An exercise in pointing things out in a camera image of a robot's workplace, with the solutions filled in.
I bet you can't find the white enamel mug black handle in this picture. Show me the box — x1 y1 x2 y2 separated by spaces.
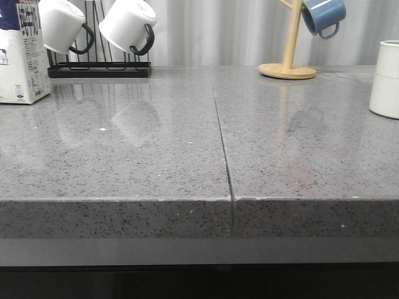
38 0 95 55

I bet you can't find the cream HOME cup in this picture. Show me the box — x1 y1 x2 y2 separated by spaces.
369 40 398 119

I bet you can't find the blue white milk carton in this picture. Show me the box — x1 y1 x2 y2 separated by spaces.
1 1 50 105

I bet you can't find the wooden mug tree stand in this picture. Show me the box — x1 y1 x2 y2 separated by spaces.
258 0 316 80

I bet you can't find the blue enamel mug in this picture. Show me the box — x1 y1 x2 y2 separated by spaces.
302 0 346 40

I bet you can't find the black wire mug rack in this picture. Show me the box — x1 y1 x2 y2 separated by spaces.
47 1 151 78

